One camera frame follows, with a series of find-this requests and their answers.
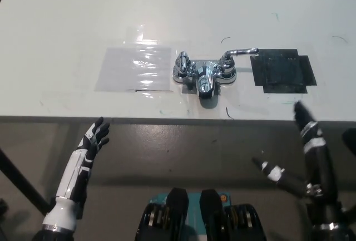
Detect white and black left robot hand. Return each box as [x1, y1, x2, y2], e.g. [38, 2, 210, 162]
[41, 116, 111, 231]

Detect black rounded object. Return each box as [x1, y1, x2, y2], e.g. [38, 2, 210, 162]
[342, 129, 356, 156]

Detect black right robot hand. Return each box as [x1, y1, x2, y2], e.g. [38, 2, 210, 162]
[251, 100, 345, 230]

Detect black diagonal table leg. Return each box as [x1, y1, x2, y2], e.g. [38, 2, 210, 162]
[0, 146, 51, 215]

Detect chrome faucet body with spout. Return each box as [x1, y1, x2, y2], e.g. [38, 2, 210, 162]
[171, 58, 238, 100]

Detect chrome faucet lever handle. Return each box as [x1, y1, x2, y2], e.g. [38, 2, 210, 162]
[174, 51, 191, 75]
[220, 47, 260, 71]

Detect black tape patch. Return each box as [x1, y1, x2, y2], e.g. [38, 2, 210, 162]
[249, 48, 318, 95]

